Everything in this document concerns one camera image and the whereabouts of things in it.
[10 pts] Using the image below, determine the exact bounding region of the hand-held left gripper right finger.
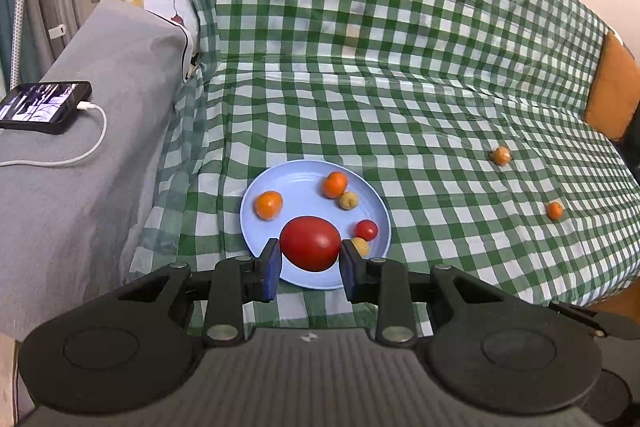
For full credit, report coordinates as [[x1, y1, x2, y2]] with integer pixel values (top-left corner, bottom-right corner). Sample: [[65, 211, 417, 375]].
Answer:
[[341, 238, 512, 349]]

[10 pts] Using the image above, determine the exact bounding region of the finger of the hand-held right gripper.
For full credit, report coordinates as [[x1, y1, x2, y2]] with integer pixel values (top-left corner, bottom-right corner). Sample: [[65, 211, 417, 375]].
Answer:
[[549, 301, 640, 342]]

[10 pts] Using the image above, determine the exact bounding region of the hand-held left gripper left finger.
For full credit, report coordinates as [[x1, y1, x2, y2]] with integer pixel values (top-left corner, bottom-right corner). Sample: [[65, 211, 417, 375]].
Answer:
[[115, 237, 282, 349]]

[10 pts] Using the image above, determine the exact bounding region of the small red tomato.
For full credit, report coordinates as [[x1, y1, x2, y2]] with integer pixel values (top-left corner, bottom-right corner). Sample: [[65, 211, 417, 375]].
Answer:
[[354, 219, 379, 242]]

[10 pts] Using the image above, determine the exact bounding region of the large red tomato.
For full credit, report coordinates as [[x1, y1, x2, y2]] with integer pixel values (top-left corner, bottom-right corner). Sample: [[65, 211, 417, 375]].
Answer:
[[279, 216, 342, 272]]

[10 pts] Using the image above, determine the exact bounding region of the light blue plate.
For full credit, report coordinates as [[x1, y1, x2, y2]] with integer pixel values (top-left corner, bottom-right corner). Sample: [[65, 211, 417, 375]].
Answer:
[[240, 160, 392, 291]]

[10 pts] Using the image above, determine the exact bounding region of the grey sofa cover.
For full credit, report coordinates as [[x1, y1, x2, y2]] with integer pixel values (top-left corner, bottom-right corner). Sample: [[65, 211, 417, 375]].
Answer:
[[0, 0, 202, 343]]

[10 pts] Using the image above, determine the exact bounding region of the green checked cloth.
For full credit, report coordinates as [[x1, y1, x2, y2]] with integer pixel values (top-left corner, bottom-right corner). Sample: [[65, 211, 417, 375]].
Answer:
[[127, 0, 640, 340]]

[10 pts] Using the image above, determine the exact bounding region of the orange cushion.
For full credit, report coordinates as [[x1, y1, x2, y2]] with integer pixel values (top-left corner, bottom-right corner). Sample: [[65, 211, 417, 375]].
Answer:
[[582, 30, 640, 141]]

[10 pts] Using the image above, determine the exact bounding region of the black smartphone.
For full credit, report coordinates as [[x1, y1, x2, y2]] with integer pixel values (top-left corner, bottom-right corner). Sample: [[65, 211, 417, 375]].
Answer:
[[0, 80, 94, 136]]

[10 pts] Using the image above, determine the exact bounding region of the white patterned pillow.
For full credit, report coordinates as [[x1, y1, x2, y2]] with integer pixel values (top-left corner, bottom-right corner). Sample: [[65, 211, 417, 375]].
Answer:
[[91, 0, 202, 82]]

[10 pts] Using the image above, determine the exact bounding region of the white perforated pole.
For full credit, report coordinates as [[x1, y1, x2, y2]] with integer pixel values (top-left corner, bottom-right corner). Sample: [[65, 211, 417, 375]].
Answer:
[[9, 0, 35, 92]]

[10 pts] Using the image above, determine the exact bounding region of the white charging cable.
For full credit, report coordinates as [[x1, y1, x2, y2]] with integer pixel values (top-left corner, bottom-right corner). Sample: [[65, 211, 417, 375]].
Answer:
[[0, 101, 108, 168]]

